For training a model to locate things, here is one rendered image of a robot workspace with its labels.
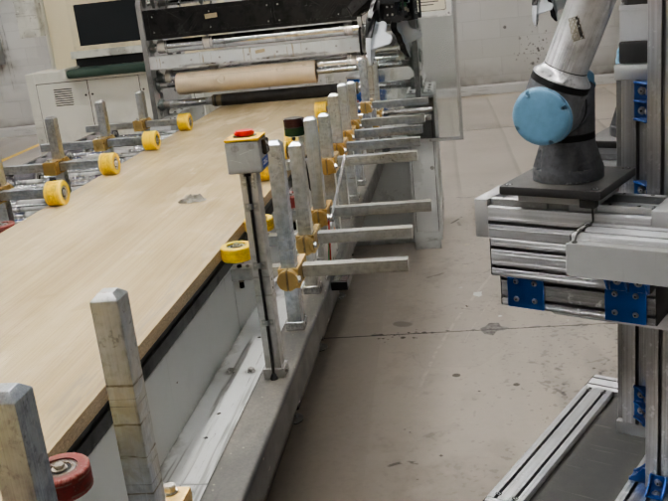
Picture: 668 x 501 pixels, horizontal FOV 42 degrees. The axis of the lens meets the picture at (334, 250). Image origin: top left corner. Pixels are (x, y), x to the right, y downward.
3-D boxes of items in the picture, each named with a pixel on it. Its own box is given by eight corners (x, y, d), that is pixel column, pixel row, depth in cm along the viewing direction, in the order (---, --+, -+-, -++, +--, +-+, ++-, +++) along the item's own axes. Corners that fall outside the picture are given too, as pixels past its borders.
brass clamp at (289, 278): (310, 271, 215) (307, 252, 214) (301, 290, 202) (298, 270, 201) (285, 273, 216) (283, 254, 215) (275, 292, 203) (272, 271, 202)
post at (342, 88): (359, 208, 331) (347, 82, 317) (358, 210, 327) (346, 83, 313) (350, 208, 331) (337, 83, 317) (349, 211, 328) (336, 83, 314)
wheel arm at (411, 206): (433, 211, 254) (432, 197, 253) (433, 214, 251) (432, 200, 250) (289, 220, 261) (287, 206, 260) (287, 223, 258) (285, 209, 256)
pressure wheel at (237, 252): (246, 279, 219) (240, 237, 215) (264, 285, 213) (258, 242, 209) (220, 288, 214) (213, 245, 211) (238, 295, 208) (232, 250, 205)
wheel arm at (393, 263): (409, 270, 208) (408, 253, 207) (409, 274, 205) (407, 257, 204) (235, 279, 215) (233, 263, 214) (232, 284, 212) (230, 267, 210)
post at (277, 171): (305, 330, 212) (282, 137, 198) (303, 336, 209) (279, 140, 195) (291, 331, 213) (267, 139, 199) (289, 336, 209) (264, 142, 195)
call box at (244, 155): (269, 168, 176) (264, 130, 173) (262, 176, 169) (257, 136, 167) (237, 171, 177) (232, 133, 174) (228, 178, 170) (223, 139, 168)
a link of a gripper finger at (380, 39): (383, 58, 174) (394, 17, 176) (359, 59, 178) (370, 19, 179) (390, 65, 177) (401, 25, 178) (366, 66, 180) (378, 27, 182)
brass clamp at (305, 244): (324, 240, 238) (322, 223, 237) (316, 255, 226) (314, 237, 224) (302, 242, 239) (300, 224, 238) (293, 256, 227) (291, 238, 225)
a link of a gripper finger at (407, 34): (426, 56, 188) (411, 23, 181) (403, 57, 191) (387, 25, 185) (431, 46, 189) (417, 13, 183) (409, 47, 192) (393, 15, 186)
